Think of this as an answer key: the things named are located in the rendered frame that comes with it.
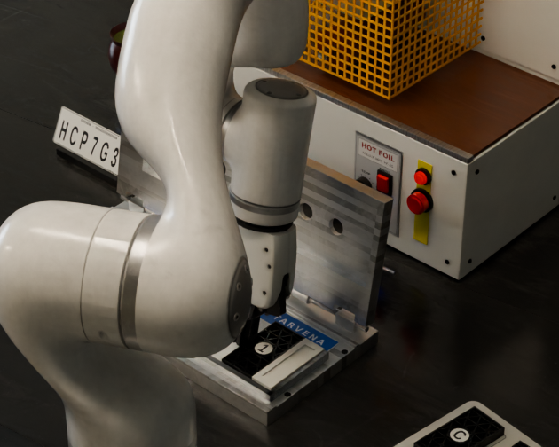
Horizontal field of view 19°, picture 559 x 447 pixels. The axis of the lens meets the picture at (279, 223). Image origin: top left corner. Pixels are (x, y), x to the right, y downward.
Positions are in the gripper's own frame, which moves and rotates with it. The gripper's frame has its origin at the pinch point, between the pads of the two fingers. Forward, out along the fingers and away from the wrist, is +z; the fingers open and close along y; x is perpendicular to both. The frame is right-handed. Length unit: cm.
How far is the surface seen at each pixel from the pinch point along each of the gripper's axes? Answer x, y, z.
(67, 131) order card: 17, -51, -2
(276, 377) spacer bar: -2.7, 7.8, 2.2
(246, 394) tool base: -6.3, 6.6, 3.9
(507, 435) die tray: 9.5, 33.1, 1.8
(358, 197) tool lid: 9.3, 6.8, -18.0
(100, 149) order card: 16.9, -43.6, -2.2
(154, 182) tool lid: 10.0, -26.4, -6.0
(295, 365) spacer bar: 0.1, 8.3, 1.5
